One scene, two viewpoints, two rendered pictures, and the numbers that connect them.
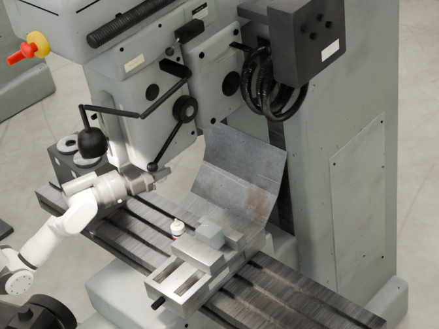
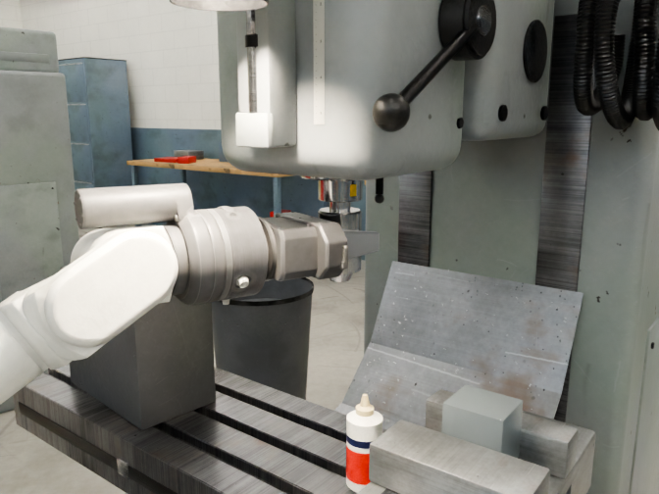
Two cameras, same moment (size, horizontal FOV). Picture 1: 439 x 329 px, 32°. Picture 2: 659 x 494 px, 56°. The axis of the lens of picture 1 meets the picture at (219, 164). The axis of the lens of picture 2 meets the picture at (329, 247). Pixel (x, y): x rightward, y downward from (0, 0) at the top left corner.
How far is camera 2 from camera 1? 1.64 m
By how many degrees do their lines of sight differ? 28
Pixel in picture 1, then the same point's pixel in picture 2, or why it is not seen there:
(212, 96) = (510, 45)
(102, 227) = (152, 441)
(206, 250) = (488, 459)
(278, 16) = not seen: outside the picture
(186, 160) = not seen: hidden behind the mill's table
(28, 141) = not seen: hidden behind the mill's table
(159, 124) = (412, 18)
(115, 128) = (283, 12)
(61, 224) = (41, 294)
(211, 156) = (389, 333)
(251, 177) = (489, 362)
